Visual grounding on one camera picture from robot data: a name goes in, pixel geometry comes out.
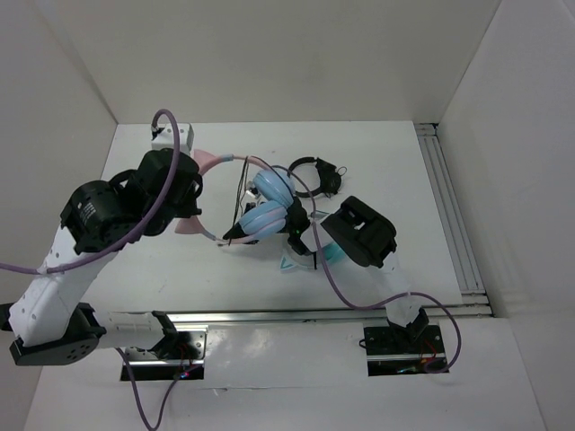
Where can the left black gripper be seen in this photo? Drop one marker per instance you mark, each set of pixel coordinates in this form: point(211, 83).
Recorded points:
point(190, 206)

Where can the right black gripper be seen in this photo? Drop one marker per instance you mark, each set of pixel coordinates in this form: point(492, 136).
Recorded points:
point(236, 232)

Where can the pink blue cat-ear headphones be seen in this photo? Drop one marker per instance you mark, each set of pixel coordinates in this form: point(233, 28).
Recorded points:
point(271, 184)

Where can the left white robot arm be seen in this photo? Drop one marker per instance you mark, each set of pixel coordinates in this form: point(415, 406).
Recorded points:
point(51, 323)

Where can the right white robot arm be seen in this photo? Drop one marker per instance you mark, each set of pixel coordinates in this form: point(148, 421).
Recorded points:
point(365, 236)

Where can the white teal cat-ear headphones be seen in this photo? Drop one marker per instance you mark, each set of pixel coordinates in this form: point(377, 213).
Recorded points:
point(292, 262)

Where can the black headphones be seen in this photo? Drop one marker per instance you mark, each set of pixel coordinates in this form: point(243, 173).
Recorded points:
point(323, 178)

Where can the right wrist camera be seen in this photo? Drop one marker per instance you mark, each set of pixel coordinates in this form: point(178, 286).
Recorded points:
point(251, 199)

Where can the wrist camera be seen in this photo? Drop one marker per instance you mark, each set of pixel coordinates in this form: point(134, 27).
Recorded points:
point(251, 199)
point(163, 137)

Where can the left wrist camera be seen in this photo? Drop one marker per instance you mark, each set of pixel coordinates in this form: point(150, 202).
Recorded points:
point(163, 137)

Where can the aluminium table edge rail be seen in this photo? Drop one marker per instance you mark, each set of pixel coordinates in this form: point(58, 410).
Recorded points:
point(185, 319)

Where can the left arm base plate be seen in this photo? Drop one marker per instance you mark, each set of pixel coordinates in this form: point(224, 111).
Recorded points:
point(185, 360)

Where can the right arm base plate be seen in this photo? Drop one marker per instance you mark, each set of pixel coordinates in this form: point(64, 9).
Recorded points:
point(387, 356)

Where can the aluminium side rail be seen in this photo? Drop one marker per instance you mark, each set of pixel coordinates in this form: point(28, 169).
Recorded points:
point(467, 272)

